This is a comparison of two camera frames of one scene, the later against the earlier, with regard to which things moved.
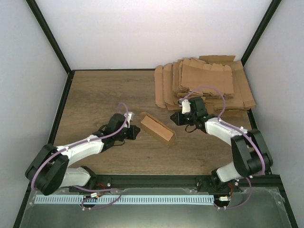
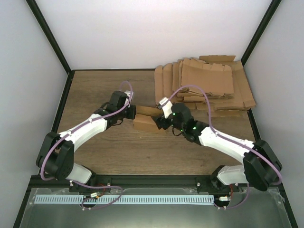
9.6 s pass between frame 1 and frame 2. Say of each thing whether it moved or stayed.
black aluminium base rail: stayed
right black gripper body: moved
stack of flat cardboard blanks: stayed
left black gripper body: moved
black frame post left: stayed
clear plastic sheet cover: stayed
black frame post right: stayed
